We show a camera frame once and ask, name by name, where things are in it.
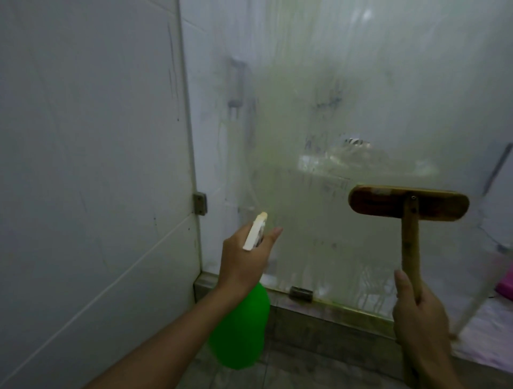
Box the yellow window squeegee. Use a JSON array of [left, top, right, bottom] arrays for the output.
[[348, 185, 470, 389]]

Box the stone shower curb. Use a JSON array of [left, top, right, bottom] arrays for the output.
[[193, 273, 513, 389]]

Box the pink object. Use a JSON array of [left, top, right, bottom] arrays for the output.
[[495, 269, 513, 301]]

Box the person's right forearm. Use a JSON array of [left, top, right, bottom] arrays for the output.
[[409, 349, 465, 389]]

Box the person's left forearm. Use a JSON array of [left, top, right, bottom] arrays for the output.
[[82, 281, 249, 389]]

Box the frosted glass shower panel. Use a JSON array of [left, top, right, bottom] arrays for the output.
[[179, 0, 513, 333]]

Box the person's left hand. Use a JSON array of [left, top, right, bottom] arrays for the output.
[[217, 226, 283, 296]]

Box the green spray bottle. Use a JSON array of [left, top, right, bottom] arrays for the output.
[[208, 212, 271, 370]]

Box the person's right hand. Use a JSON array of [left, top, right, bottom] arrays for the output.
[[392, 269, 453, 365]]

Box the metal floor bracket clamp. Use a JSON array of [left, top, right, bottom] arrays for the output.
[[289, 286, 314, 302]]

